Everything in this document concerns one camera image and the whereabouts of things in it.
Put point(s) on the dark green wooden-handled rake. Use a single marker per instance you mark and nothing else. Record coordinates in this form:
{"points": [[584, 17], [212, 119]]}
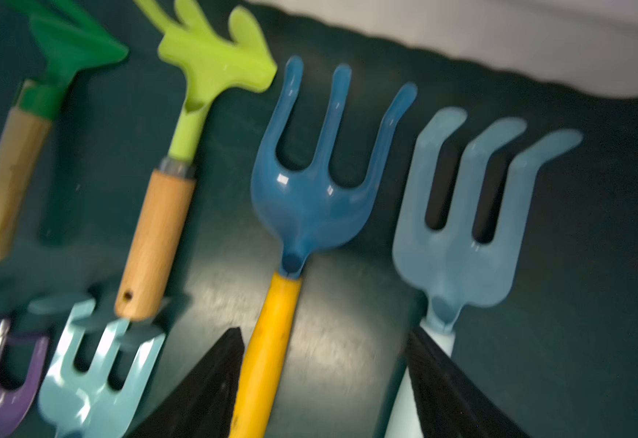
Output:
{"points": [[71, 40]]}

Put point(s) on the light blue hand rake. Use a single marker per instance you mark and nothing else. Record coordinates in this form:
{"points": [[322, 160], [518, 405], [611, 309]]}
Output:
{"points": [[452, 268]]}

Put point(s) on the blue yellow-handled hand rake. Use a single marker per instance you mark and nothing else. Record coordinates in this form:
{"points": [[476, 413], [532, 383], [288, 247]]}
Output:
{"points": [[308, 212]]}

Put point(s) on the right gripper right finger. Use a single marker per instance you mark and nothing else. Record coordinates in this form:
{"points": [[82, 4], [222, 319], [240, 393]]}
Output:
{"points": [[448, 403]]}

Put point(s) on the lime green wooden-handled rake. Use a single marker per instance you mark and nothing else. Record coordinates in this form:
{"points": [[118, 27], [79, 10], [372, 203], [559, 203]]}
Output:
{"points": [[211, 65]]}

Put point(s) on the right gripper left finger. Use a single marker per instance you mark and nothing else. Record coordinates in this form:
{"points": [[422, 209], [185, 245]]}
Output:
{"points": [[202, 404]]}

